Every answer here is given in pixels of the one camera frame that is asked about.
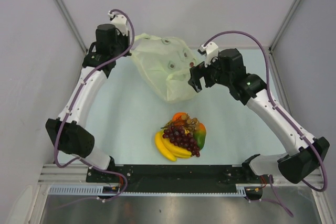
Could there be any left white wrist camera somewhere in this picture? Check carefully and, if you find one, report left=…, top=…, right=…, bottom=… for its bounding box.
left=108, top=11, right=129, bottom=36

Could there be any green fake fruit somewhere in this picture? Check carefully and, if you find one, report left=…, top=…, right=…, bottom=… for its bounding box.
left=193, top=123, right=206, bottom=150

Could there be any right corner aluminium post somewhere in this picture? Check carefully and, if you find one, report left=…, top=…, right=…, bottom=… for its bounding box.
left=268, top=0, right=303, bottom=53

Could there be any red fake grape bunch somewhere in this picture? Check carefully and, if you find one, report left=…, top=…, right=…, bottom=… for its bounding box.
left=161, top=127, right=200, bottom=159

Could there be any yellow fake banana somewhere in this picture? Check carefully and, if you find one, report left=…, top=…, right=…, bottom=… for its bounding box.
left=154, top=131, right=192, bottom=162

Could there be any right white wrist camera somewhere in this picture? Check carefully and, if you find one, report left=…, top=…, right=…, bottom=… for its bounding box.
left=198, top=42, right=219, bottom=68

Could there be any yellow-green plastic bag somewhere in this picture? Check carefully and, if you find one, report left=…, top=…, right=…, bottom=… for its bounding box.
left=131, top=33, right=198, bottom=103

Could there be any corner aluminium post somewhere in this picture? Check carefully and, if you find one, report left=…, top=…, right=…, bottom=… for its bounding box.
left=53, top=0, right=88, bottom=54
left=268, top=0, right=303, bottom=53

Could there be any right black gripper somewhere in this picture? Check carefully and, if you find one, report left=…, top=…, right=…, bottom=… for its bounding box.
left=188, top=53, right=232, bottom=93

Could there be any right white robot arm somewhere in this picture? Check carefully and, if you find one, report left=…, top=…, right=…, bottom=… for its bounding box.
left=188, top=48, right=330, bottom=184

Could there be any orange fake fruit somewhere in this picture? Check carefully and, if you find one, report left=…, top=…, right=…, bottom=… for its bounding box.
left=172, top=112, right=189, bottom=122

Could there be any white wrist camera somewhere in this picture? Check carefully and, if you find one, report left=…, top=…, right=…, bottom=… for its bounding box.
left=198, top=42, right=219, bottom=68
left=108, top=11, right=129, bottom=36

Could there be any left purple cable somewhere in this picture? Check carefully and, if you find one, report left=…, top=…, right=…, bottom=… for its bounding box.
left=54, top=9, right=136, bottom=204

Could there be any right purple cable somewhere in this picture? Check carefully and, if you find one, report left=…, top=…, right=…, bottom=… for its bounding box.
left=202, top=30, right=328, bottom=217

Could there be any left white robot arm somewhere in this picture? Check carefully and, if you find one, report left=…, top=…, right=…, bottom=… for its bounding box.
left=45, top=24, right=134, bottom=182

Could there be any white slotted cable duct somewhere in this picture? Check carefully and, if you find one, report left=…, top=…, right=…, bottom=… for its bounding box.
left=48, top=185, right=263, bottom=199

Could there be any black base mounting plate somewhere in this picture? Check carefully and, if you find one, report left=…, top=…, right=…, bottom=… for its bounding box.
left=86, top=164, right=269, bottom=192

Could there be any left corner aluminium post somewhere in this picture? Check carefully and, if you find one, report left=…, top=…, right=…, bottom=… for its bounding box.
left=53, top=0, right=88, bottom=54

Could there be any purple cable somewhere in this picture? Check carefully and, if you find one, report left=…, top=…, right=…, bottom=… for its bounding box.
left=54, top=9, right=136, bottom=204
left=202, top=30, right=328, bottom=217

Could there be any brown fake grape bunch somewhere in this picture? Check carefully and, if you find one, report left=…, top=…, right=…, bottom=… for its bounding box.
left=162, top=114, right=200, bottom=133

